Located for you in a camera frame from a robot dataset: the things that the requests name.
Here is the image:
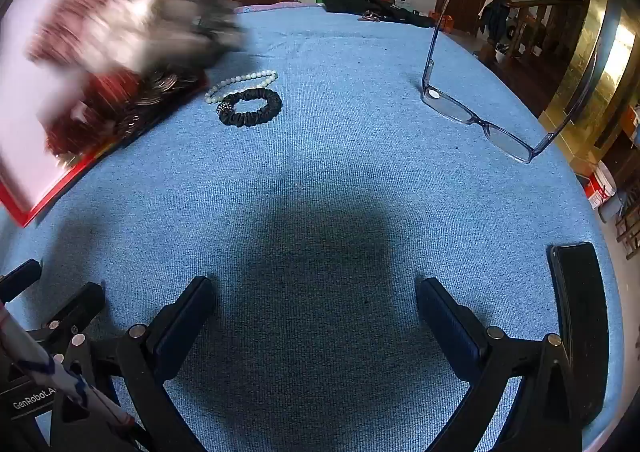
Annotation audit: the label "white bead bracelet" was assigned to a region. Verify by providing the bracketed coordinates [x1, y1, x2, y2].
[204, 68, 279, 106]

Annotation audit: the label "wooden stair railing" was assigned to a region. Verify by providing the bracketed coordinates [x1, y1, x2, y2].
[480, 0, 586, 78]

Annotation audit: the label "white red blue striped cord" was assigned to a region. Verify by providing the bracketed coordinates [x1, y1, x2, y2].
[0, 301, 151, 443]

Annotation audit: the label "clear blue frame glasses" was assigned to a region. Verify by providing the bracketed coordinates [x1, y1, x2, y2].
[421, 0, 601, 164]

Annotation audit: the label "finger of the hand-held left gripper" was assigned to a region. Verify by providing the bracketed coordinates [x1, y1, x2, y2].
[22, 281, 107, 348]
[0, 259, 44, 302]

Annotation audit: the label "black hair scrunchie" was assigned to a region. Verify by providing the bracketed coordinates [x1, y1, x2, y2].
[217, 87, 283, 128]

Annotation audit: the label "red jewelry box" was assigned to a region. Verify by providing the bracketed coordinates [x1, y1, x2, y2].
[0, 0, 211, 228]

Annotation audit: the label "hanging dark clothes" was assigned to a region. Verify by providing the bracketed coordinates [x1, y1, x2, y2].
[477, 0, 516, 40]

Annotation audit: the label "red and white box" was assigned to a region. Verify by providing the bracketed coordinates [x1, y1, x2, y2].
[582, 162, 618, 210]

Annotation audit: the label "black phone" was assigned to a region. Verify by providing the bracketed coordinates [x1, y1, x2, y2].
[547, 242, 611, 433]

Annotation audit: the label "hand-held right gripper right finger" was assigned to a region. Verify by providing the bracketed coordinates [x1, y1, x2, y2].
[417, 277, 583, 452]

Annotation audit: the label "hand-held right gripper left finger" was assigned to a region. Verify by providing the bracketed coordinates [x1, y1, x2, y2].
[50, 275, 219, 452]

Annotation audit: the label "golden pillar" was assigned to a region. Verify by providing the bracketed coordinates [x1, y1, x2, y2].
[537, 0, 638, 163]

